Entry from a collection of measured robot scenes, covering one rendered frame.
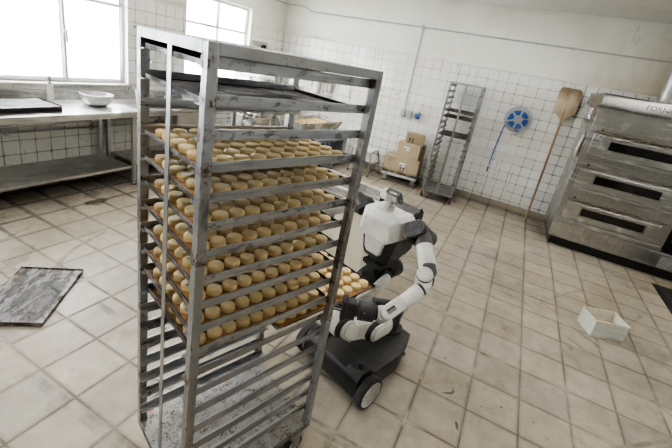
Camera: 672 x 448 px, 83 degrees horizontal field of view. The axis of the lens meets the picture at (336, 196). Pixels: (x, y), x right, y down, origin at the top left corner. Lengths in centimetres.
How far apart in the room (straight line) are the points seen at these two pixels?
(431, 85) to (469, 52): 75
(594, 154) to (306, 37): 514
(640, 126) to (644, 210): 103
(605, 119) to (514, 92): 151
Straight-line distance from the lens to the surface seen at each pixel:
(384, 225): 204
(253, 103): 109
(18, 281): 346
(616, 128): 573
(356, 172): 141
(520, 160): 671
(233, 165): 110
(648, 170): 578
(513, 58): 666
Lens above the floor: 183
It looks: 20 degrees down
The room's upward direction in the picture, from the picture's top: 11 degrees clockwise
